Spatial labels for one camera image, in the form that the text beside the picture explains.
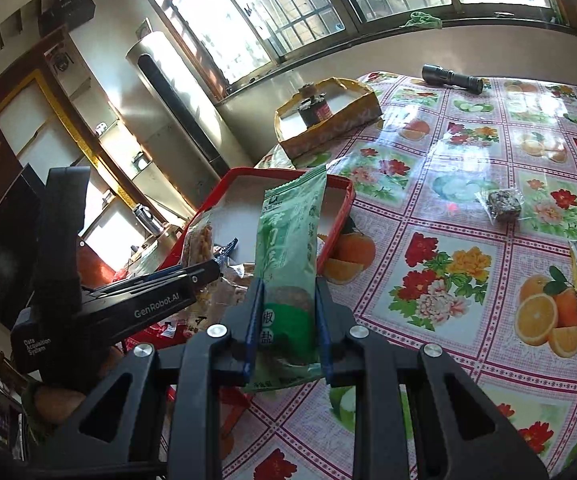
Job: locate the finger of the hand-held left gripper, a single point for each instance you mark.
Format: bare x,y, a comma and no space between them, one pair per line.
227,251
183,280

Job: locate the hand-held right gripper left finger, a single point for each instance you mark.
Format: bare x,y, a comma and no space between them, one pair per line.
253,332

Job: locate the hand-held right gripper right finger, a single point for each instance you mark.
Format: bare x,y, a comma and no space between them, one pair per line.
321,332

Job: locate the clear brown cookie packet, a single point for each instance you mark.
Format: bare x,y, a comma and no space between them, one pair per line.
201,242

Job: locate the red plastic tray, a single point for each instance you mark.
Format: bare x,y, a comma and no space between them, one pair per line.
241,205

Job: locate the green snack packet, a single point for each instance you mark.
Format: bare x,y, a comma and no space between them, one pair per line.
288,240

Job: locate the person's left hand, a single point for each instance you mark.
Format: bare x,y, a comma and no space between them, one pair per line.
56,404

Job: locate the metal mug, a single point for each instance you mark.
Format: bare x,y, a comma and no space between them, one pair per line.
146,219

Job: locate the black television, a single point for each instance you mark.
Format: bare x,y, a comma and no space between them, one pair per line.
3,252

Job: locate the yellow woven box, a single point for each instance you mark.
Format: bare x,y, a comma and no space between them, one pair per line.
318,141

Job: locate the white standing air conditioner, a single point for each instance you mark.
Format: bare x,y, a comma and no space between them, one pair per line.
168,110

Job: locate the dark jar with red label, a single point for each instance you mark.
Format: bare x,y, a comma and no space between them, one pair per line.
314,110

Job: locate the dark seed snack packet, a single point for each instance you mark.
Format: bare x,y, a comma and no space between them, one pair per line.
503,205

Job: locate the large barred window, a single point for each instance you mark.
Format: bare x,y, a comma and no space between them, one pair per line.
318,5

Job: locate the black flashlight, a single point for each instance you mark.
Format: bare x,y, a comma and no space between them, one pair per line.
453,78

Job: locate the black speaker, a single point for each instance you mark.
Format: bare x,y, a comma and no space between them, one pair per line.
66,11

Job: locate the green cloth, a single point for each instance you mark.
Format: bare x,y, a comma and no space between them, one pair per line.
421,19

